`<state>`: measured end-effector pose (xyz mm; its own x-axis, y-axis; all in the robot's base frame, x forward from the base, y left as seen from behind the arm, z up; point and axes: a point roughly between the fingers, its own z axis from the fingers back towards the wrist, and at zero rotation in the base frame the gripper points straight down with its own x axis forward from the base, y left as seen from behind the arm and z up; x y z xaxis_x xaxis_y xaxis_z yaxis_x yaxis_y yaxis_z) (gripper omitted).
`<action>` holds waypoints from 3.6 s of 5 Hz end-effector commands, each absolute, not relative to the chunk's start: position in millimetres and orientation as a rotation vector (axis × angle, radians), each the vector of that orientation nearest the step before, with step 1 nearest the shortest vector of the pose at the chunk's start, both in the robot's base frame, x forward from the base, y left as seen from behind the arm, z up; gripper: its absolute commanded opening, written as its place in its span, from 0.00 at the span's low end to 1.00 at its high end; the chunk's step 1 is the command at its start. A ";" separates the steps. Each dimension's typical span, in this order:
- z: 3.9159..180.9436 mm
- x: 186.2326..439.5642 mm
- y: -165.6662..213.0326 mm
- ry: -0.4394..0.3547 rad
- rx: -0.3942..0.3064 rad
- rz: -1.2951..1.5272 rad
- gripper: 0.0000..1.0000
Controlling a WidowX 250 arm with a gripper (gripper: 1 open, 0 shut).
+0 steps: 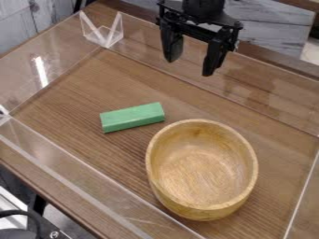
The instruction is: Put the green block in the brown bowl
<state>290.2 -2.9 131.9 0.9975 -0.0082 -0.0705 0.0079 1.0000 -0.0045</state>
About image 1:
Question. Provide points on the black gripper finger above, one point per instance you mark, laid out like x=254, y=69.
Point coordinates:
x=171, y=39
x=217, y=50

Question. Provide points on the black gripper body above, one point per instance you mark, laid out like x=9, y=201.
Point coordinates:
x=201, y=19

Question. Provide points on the green rectangular block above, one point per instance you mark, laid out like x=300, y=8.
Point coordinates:
x=131, y=117

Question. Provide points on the brown wooden bowl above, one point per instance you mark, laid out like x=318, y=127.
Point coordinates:
x=202, y=169

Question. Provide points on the clear acrylic corner bracket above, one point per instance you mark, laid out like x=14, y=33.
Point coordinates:
x=105, y=36

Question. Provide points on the clear acrylic tray wall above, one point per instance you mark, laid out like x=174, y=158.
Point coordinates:
x=89, y=195

